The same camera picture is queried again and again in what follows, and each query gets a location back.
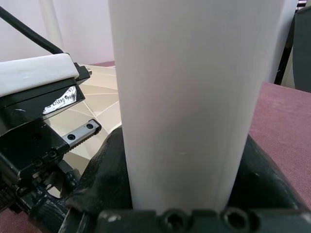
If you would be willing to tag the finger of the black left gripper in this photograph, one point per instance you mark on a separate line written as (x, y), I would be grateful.
(48, 211)

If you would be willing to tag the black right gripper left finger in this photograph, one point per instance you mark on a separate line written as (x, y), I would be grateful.
(104, 174)

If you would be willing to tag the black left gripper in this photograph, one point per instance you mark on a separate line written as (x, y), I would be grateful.
(24, 136)

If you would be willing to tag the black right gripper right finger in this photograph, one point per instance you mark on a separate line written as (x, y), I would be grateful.
(262, 184)

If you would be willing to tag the white plastic table top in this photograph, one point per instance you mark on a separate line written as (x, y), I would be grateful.
(104, 97)

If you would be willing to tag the pink table cloth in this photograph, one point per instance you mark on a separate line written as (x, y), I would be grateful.
(286, 133)

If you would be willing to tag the grey armchair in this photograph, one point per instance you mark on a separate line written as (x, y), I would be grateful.
(302, 48)

